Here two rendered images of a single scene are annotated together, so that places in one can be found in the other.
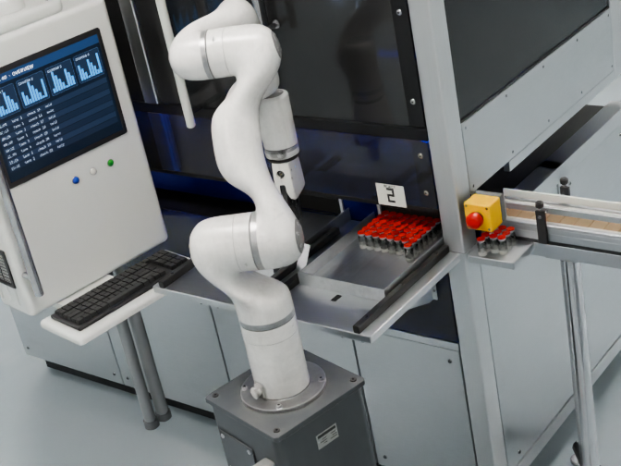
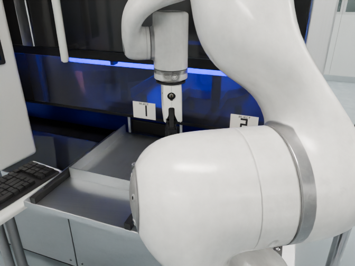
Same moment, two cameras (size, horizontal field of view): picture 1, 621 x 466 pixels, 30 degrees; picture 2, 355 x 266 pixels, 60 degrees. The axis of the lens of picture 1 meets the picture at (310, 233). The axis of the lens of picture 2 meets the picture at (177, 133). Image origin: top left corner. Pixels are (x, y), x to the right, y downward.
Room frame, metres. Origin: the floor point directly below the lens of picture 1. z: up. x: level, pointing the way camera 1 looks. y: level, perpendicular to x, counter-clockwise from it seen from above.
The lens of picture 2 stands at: (1.92, 0.29, 1.41)
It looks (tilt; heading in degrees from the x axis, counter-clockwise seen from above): 26 degrees down; 338
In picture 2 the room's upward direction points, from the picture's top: straight up
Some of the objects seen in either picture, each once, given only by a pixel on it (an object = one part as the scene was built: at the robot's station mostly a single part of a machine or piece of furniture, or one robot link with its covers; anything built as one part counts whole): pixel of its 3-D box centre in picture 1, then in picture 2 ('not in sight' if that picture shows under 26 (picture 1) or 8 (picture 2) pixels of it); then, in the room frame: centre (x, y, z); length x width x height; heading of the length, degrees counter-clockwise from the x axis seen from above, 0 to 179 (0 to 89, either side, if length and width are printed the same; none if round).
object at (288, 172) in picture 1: (286, 172); (170, 97); (2.63, 0.03, 1.15); 0.10 x 0.08 x 0.11; 161
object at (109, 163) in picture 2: (275, 235); (134, 153); (2.81, 0.09, 0.90); 0.34 x 0.26 x 0.04; 138
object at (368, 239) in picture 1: (387, 243); not in sight; (2.62, -0.19, 0.91); 0.18 x 0.02 x 0.05; 48
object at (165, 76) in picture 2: (281, 150); (170, 73); (2.63, 0.03, 1.21); 0.09 x 0.08 x 0.03; 161
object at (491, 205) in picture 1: (484, 211); not in sight; (2.51, -0.42, 1.00); 0.08 x 0.07 x 0.07; 138
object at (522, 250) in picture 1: (504, 249); not in sight; (2.53, -0.46, 0.87); 0.14 x 0.13 x 0.02; 138
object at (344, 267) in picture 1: (379, 253); not in sight; (2.59, -0.16, 0.90); 0.34 x 0.26 x 0.04; 138
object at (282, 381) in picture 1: (275, 352); not in sight; (2.13, 0.13, 0.95); 0.19 x 0.19 x 0.18
